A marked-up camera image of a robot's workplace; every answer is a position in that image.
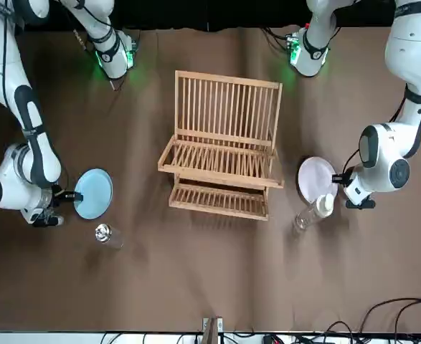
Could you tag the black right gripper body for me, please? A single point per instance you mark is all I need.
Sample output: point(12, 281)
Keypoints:
point(60, 196)

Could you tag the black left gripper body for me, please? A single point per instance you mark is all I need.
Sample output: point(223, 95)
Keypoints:
point(348, 179)

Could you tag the blue round plate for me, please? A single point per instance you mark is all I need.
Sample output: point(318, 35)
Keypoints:
point(95, 190)

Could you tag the pale round plate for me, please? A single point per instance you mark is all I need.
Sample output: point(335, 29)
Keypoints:
point(314, 177)

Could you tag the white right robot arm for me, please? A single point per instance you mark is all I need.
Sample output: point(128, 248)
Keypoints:
point(34, 161)

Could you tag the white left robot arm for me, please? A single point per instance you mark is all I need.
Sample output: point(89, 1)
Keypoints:
point(386, 168)

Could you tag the wooden dish rack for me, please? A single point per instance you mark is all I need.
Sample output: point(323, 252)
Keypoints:
point(224, 107)

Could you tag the clear bottle white cap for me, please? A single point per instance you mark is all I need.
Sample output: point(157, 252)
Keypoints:
point(324, 205)

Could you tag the clear bottle silver cap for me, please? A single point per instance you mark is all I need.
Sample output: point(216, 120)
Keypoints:
point(104, 233)

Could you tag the aluminium camera post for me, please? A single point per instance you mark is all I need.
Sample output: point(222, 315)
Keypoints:
point(210, 331)

